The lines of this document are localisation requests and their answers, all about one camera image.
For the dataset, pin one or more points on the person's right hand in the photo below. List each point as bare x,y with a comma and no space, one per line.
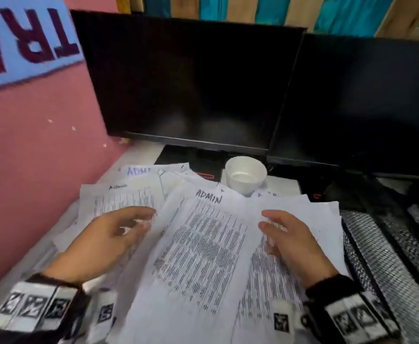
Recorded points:
299,250

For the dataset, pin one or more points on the person's left hand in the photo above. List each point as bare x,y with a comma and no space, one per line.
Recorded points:
102,243

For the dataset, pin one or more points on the pile of printed papers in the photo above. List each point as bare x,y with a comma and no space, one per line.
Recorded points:
202,247

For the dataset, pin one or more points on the white paper cup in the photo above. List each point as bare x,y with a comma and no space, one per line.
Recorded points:
245,175

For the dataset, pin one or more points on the black mesh paper tray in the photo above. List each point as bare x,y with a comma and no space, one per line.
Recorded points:
392,268

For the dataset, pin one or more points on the black computer monitor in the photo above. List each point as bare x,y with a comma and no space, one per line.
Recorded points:
195,85
367,103

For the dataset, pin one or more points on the blue sign with maroon letters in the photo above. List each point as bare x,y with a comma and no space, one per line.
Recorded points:
23,32

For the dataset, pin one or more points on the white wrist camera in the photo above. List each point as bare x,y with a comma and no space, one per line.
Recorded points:
281,322
103,313

